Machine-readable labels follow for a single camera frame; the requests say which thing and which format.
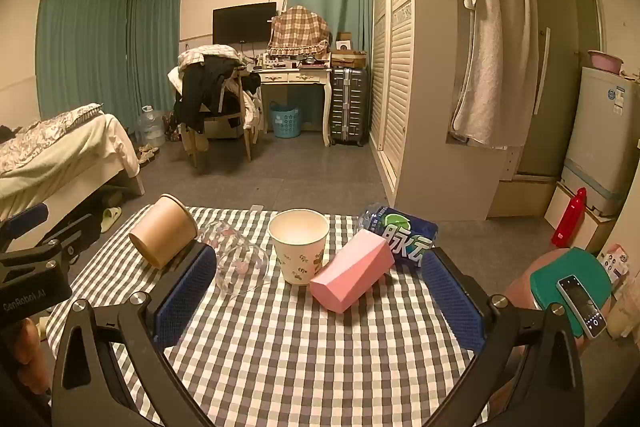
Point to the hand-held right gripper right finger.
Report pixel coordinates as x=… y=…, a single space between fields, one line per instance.
x=455 y=302

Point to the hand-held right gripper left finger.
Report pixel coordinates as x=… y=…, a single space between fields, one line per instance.
x=185 y=292

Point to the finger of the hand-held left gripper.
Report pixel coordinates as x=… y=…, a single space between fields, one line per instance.
x=22 y=219
x=75 y=234

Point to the white floral paper cup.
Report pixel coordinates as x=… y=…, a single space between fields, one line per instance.
x=299 y=247

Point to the clear glass cup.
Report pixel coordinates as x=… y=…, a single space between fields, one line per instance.
x=240 y=264

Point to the brown paper cup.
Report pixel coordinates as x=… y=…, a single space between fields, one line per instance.
x=160 y=234

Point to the pink faceted cup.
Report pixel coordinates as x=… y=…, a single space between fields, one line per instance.
x=350 y=274

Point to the person's left hand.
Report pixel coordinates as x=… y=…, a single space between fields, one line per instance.
x=31 y=342

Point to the pale slipper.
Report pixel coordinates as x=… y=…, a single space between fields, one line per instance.
x=111 y=219

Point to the blue label drink bottle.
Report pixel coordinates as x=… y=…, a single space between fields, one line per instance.
x=405 y=232

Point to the bed with floral bedding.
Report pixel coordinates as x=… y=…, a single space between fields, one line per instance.
x=75 y=142

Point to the green round stool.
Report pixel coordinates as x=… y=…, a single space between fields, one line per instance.
x=547 y=282

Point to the pair of shoes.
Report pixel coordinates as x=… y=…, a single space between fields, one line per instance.
x=148 y=153

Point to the smartphone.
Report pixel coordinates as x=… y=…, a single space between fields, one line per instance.
x=582 y=307

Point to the large water jug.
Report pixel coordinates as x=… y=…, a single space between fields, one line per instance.
x=151 y=127

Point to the grey checkered tablecloth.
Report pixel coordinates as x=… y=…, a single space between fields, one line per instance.
x=300 y=357

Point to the red bottle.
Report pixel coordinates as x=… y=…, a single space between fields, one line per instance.
x=567 y=222

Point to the white printed carton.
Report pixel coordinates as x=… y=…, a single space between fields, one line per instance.
x=614 y=262

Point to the wooden chair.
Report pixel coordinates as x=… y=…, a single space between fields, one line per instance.
x=246 y=127

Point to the black jacket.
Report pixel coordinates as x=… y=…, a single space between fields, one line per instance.
x=200 y=87

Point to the white louvred wardrobe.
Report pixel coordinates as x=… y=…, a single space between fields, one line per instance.
x=425 y=107

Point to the blue laundry basket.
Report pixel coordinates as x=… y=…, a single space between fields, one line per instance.
x=285 y=119

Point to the white washing machine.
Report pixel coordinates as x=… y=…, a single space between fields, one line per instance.
x=600 y=137

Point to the dark hard suitcase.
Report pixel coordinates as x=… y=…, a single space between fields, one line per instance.
x=349 y=107

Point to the white desk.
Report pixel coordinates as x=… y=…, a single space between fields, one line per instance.
x=295 y=78

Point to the white hanging towel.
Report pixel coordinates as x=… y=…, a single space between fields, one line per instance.
x=497 y=57

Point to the brown cardboard box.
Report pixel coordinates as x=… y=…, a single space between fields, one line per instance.
x=349 y=58

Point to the black television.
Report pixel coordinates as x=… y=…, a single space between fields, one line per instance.
x=244 y=22

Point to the pink basin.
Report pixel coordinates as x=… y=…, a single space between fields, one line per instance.
x=605 y=62

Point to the plaid cloth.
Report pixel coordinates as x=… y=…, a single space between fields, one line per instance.
x=297 y=29

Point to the frosted glass door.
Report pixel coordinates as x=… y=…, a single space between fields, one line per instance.
x=555 y=32

